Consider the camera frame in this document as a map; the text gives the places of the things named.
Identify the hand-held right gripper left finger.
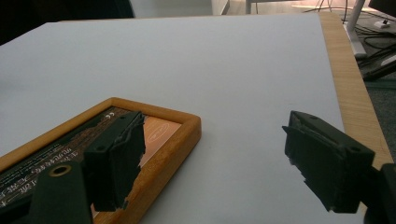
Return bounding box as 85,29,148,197
83,110,147,213

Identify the orange card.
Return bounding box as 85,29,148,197
138,116,183,170

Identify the white power strip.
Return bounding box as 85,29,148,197
373,19,391,30

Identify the black stand base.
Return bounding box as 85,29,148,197
361,55,396,82

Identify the wooden tray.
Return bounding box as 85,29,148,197
0,96,203,224

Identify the white table mat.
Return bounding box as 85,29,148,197
0,12,365,224

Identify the white metal stand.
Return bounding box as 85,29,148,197
343,0,369,60

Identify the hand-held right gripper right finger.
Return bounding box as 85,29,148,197
281,110,376,215

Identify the black cable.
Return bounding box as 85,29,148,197
341,6,396,68

